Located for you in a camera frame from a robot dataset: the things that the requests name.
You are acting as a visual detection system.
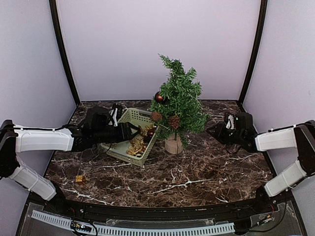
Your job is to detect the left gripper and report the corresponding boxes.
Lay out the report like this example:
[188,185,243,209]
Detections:
[92,121,140,144]

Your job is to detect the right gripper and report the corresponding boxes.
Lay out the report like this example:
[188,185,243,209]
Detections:
[206,123,244,146]

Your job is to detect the large brown pine cone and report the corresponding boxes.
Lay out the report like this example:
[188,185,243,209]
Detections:
[151,112,162,122]

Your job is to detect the beige plastic basket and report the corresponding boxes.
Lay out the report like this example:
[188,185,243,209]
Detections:
[100,108,160,168]

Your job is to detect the small green christmas tree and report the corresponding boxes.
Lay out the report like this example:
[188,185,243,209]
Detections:
[150,54,210,148]

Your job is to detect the red ball ornament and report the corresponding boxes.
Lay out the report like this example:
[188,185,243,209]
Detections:
[154,92,164,103]
[147,129,155,138]

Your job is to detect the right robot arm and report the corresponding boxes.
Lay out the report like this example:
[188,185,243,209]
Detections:
[206,112,315,213]

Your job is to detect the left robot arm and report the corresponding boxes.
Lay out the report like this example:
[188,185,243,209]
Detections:
[0,104,141,214]

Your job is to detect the wooden tree base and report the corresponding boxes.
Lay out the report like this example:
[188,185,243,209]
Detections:
[165,134,184,154]

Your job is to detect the gold ornaments pile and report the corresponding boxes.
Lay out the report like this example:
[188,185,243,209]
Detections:
[126,138,147,157]

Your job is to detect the gold gift box ornament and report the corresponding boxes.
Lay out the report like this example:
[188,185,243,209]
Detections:
[75,176,87,185]

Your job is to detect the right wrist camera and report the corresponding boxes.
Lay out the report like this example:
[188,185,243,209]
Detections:
[224,113,236,130]

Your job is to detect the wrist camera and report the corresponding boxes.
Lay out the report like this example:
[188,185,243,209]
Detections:
[108,103,123,126]
[224,113,236,130]

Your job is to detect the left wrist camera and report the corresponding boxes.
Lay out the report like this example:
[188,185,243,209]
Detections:
[108,103,123,126]

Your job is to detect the black front rail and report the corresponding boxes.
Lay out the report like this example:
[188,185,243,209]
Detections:
[47,186,291,222]

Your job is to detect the white cable duct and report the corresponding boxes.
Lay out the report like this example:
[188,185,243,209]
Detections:
[31,210,235,236]

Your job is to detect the right black frame post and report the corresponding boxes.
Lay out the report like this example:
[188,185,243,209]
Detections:
[238,0,268,107]

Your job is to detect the black frame post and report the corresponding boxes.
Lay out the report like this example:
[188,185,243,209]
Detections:
[49,0,81,106]
[238,0,268,107]

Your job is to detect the left black frame post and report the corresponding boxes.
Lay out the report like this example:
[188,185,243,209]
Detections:
[49,0,81,106]

